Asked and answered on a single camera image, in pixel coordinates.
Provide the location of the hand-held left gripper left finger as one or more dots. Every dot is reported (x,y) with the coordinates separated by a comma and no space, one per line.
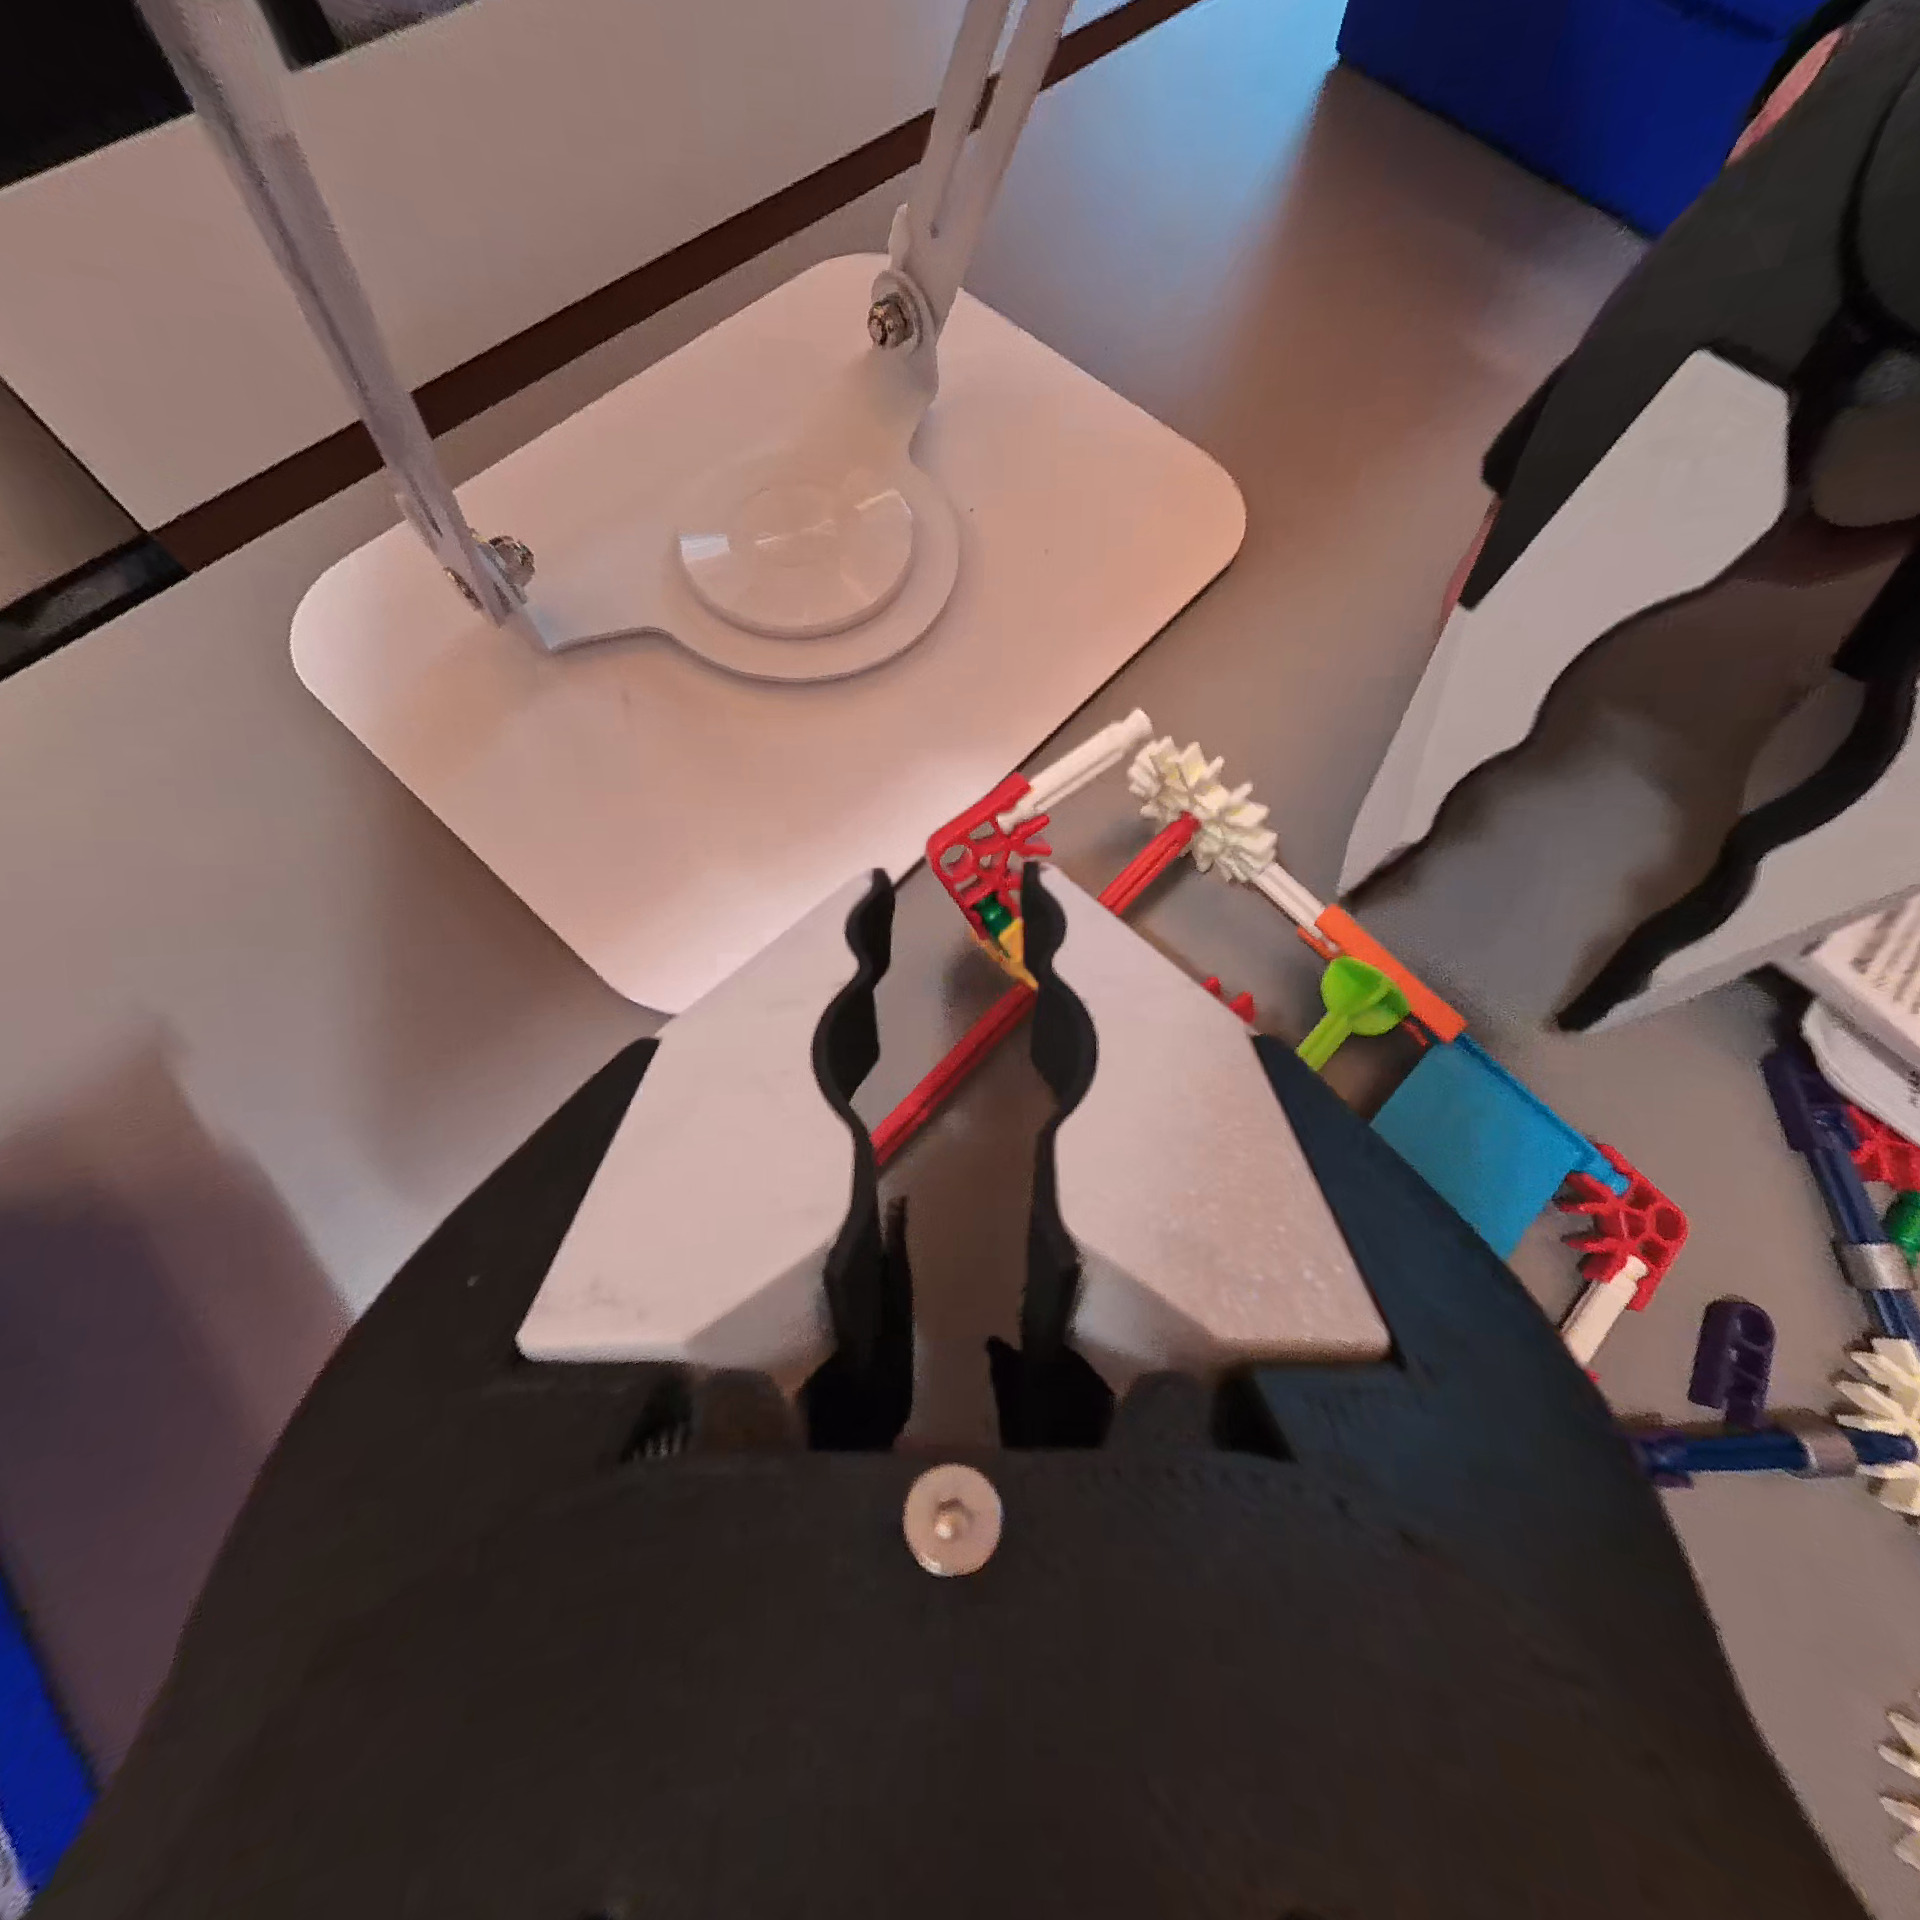
(705,1196)

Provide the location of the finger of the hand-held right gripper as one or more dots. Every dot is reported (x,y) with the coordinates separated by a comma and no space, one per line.
(1845,883)
(1590,541)

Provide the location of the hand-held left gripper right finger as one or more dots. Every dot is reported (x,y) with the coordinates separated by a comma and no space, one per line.
(1216,1196)

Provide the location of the colourful toy construction model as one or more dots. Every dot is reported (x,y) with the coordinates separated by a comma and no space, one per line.
(1479,1143)

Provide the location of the blue storage bin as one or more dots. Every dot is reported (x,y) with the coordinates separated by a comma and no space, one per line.
(1576,85)

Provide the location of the white toy rod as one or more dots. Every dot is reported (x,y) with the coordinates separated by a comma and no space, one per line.
(1108,746)

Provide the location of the instruction booklet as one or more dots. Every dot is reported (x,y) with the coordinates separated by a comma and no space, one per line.
(1881,962)

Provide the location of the red toy connector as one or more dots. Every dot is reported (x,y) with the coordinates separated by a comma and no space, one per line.
(1889,1155)

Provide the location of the green short toy rod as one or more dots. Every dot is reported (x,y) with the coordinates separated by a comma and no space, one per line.
(1904,1221)

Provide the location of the purple toy connector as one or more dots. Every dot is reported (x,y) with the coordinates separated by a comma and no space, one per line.
(1731,1358)

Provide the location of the white metal stand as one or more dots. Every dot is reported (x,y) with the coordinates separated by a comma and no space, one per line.
(1054,495)

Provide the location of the blue rod snowflake assembly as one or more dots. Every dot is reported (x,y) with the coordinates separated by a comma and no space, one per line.
(1742,1452)

